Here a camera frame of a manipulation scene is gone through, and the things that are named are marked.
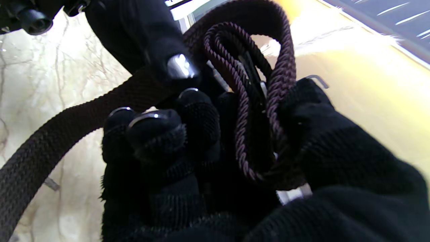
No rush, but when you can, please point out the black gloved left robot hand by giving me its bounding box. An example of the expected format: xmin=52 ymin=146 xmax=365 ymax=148
xmin=84 ymin=0 xmax=202 ymax=89

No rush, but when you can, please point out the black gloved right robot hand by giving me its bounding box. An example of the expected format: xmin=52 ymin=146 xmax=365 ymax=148
xmin=100 ymin=77 xmax=430 ymax=242

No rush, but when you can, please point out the dark woven belt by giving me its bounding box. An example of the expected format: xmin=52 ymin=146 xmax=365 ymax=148
xmin=0 ymin=0 xmax=308 ymax=242

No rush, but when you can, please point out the small dark pin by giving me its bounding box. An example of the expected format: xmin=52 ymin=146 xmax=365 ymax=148
xmin=44 ymin=177 xmax=61 ymax=191

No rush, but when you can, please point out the black kitchen faucet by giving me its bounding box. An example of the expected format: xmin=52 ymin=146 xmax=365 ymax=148
xmin=305 ymin=75 xmax=330 ymax=89

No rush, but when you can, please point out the white pampas grass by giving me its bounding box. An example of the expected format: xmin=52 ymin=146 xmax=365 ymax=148
xmin=262 ymin=7 xmax=403 ymax=57

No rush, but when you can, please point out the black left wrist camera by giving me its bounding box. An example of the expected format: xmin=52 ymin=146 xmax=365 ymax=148
xmin=0 ymin=0 xmax=91 ymax=36

